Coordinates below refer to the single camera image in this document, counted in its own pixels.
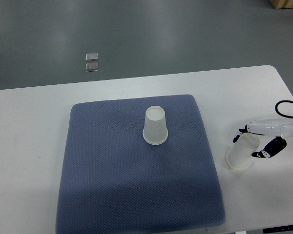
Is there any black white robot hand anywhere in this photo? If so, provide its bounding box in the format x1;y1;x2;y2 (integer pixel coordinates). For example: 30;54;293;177
232;118;293;158

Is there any white paper cup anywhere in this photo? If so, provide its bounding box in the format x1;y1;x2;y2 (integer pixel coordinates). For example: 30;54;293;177
143;106;168;145
226;133;260;170

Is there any black table control panel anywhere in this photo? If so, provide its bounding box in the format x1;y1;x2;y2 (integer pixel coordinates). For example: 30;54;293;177
263;225;293;234

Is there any white paper cup on cushion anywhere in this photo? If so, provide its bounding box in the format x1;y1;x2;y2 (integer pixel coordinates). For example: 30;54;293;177
143;106;168;145

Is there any wooden box corner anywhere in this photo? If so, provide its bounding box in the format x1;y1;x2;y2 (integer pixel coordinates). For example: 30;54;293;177
269;0;293;9

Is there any blue grey fabric cushion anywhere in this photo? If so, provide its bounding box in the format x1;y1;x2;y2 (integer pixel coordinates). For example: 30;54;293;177
56;95;226;234

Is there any lower metal floor plate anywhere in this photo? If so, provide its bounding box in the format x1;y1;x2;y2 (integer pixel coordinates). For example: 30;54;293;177
85;62;99;72

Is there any metal floor plate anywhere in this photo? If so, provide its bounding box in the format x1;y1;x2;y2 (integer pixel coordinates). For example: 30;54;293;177
85;52;98;61
85;62;99;72

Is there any upper metal floor plate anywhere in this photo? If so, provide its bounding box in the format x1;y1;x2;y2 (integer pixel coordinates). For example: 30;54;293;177
85;52;98;61

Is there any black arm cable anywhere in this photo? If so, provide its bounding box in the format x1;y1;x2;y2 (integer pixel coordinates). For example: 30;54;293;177
274;100;293;120

